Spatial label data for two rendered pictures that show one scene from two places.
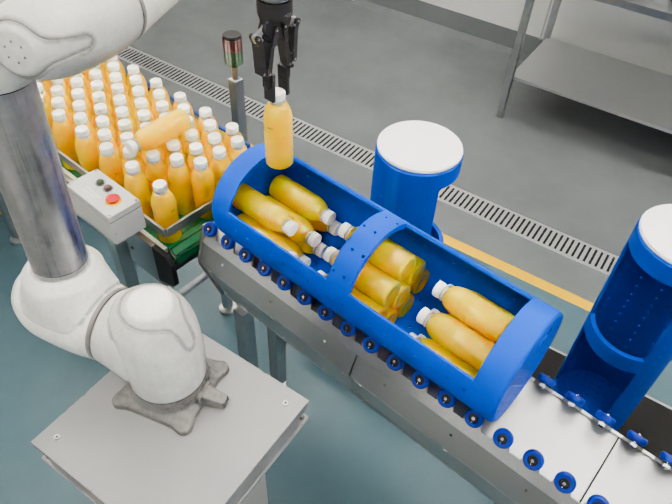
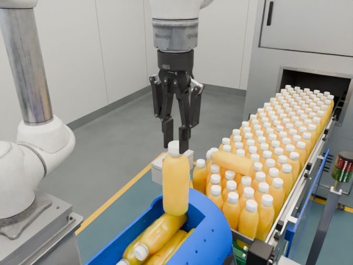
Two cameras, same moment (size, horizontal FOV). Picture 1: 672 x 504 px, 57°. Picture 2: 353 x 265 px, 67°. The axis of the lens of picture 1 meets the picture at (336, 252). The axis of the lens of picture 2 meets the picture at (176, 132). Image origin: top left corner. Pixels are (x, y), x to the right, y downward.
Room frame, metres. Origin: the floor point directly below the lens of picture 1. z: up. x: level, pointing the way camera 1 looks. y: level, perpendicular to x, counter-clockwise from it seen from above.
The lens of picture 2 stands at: (1.24, -0.40, 1.77)
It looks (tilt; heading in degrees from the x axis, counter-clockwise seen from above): 27 degrees down; 87
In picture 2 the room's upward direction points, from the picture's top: straight up
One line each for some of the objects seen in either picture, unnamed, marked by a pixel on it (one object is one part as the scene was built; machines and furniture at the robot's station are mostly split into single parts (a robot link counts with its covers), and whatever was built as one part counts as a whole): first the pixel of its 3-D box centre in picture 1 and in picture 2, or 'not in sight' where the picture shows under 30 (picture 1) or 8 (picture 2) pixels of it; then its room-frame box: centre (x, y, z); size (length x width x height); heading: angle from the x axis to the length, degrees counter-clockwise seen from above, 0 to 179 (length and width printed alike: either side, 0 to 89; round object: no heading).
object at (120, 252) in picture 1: (143, 326); not in sight; (1.27, 0.64, 0.50); 0.04 x 0.04 x 1.00; 51
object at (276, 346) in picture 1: (276, 339); not in sight; (1.38, 0.20, 0.31); 0.06 x 0.06 x 0.63; 51
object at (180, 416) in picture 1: (178, 381); (8, 212); (0.69, 0.31, 1.10); 0.22 x 0.18 x 0.06; 70
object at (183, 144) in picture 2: (283, 79); (183, 139); (1.28, 0.14, 1.47); 0.03 x 0.01 x 0.07; 51
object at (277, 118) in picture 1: (278, 131); (175, 180); (1.26, 0.16, 1.34); 0.07 x 0.07 x 0.19
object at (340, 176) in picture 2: (233, 55); (342, 172); (1.89, 0.37, 1.18); 0.06 x 0.06 x 0.05
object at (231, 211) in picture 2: (222, 178); (230, 216); (1.49, 0.36, 0.99); 0.07 x 0.07 x 0.19
